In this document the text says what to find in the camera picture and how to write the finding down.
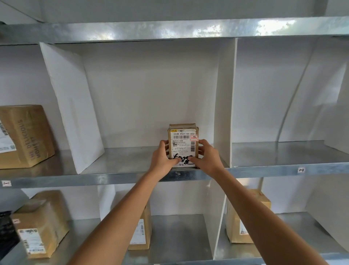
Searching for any upright white divider board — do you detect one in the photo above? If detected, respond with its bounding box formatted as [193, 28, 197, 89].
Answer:
[213, 38, 238, 169]

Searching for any tilted white divider board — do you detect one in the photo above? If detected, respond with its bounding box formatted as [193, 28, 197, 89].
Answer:
[39, 42, 105, 175]

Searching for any small labelled cardboard parcel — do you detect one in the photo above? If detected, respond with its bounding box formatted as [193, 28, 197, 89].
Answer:
[167, 123, 199, 169]

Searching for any person's right forearm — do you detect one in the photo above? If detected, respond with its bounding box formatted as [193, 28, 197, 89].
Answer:
[210, 167, 329, 265]

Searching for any person's left forearm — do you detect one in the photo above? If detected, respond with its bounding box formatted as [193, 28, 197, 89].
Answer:
[68, 171, 169, 265]

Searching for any cardboard box with white label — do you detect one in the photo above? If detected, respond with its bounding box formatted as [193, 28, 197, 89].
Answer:
[128, 203, 153, 251]
[225, 189, 272, 244]

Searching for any person's right hand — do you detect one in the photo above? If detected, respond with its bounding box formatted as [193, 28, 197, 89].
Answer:
[188, 139, 226, 178]

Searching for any taped cardboard box with labels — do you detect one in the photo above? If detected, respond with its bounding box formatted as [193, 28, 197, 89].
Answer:
[10, 190, 70, 259]

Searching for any curved white divider board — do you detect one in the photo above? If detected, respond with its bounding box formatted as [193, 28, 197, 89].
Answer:
[278, 37, 349, 144]

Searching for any large printed cardboard box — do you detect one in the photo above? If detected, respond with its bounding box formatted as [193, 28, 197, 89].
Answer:
[0, 105, 56, 170]

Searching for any grey metal shelf rack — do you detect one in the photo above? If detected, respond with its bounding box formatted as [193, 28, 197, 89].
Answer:
[0, 16, 349, 265]

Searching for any person's left hand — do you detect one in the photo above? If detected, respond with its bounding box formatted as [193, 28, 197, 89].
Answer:
[148, 140, 184, 181]

